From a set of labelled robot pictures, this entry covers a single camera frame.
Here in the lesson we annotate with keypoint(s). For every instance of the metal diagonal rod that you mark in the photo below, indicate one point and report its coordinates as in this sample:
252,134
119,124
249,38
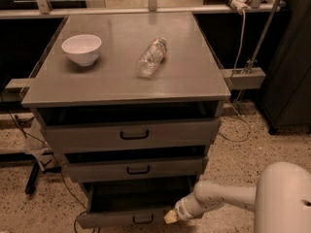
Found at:
251,62

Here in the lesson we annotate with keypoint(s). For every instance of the black metal stand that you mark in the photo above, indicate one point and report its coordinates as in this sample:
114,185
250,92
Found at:
45,162

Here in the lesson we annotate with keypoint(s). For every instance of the clear plastic bottle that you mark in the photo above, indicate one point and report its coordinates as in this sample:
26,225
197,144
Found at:
151,58

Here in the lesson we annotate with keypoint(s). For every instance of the white ceramic bowl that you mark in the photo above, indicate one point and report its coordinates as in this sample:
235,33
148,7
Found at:
83,49

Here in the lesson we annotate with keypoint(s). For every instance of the grey drawer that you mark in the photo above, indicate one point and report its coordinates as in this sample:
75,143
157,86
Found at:
131,135
133,202
105,171

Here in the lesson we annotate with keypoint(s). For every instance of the grey bottom drawer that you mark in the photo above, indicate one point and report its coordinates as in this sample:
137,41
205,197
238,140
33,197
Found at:
133,202

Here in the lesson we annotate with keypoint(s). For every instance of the grey middle drawer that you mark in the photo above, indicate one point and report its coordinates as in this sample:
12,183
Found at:
105,171

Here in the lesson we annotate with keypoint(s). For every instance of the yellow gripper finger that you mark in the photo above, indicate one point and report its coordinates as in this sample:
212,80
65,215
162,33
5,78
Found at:
171,217

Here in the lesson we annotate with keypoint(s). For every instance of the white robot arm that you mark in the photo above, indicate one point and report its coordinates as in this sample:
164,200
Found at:
280,202

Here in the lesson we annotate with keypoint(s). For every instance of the dark side cabinet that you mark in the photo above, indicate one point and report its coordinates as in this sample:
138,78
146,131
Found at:
285,95

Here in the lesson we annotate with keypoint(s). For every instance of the grey drawer cabinet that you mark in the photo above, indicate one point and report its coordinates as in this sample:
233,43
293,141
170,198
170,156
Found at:
186,85

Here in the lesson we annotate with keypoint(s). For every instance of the grey top drawer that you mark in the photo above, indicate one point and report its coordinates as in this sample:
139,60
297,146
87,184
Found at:
131,135

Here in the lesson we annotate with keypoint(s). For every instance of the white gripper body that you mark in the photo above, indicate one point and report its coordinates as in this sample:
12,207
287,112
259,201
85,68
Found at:
184,209

